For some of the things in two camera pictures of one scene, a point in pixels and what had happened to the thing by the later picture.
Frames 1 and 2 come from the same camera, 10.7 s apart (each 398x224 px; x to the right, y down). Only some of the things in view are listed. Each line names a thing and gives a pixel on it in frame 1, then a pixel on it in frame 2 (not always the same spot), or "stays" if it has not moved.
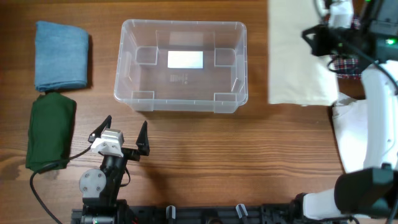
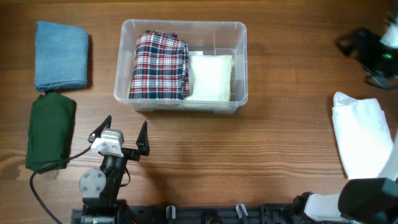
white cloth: (348, 117) stays
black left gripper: (143, 144) stays
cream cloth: (295, 76) -> (209, 78)
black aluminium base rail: (268, 214) stays
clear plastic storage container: (182, 65) stays
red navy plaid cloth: (349, 67) -> (161, 67)
